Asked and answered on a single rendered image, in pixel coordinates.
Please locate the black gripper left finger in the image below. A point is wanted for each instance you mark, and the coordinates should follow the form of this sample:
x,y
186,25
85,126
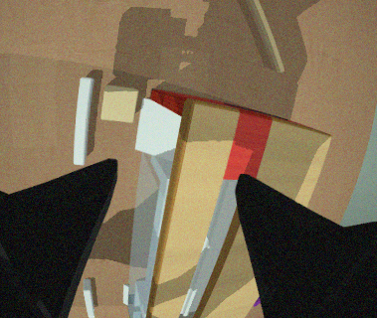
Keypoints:
x,y
48,231

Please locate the pale yellow thin rod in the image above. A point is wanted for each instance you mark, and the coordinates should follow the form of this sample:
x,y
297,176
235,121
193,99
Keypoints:
x,y
268,34

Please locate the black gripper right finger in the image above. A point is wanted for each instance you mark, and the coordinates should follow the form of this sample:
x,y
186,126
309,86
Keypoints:
x,y
300,260

